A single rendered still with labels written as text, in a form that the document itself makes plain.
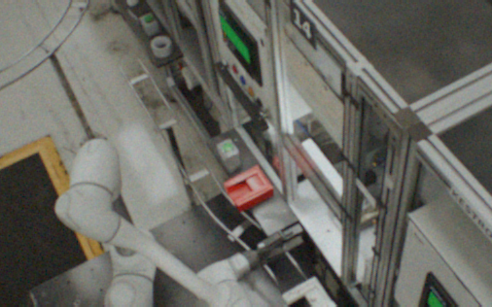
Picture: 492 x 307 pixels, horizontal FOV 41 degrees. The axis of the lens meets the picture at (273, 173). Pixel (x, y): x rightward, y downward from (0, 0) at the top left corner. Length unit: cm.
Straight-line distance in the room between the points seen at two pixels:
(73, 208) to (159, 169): 195
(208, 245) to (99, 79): 196
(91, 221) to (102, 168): 17
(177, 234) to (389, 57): 157
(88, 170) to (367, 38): 95
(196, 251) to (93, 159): 86
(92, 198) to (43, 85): 262
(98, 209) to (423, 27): 107
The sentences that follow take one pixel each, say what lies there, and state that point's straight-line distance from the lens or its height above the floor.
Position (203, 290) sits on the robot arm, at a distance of 218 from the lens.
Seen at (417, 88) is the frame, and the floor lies 201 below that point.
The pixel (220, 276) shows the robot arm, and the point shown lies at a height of 107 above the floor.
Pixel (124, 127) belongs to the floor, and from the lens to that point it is 418.
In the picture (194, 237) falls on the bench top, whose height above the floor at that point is 68.
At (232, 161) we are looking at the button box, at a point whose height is 98.
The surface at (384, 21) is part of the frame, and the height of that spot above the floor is 201.
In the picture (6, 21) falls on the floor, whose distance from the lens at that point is 517.
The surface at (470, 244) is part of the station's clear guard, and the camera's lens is 147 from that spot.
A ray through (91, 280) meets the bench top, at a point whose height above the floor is 68.
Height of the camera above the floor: 314
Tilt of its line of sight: 56 degrees down
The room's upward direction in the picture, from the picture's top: 7 degrees counter-clockwise
